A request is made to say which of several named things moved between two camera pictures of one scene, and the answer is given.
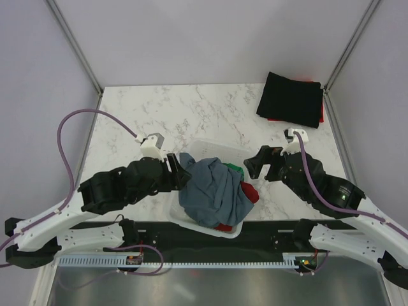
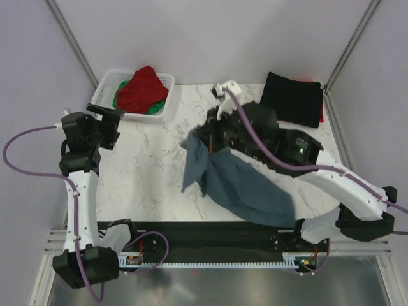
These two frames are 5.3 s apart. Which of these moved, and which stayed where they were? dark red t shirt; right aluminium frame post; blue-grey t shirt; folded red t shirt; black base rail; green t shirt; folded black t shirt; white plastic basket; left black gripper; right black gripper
Moved: white plastic basket; left black gripper; blue-grey t shirt; dark red t shirt; green t shirt; right black gripper
Stayed: right aluminium frame post; folded red t shirt; black base rail; folded black t shirt
